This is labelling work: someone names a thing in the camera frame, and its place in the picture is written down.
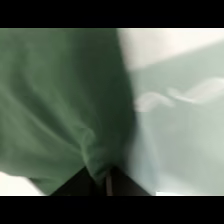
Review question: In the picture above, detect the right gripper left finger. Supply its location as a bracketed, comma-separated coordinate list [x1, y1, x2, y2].
[49, 166, 108, 197]

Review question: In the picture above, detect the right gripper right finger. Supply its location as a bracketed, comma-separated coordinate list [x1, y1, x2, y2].
[107, 165, 152, 197]

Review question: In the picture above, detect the green T-shirt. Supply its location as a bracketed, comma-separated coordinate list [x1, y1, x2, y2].
[0, 28, 139, 197]

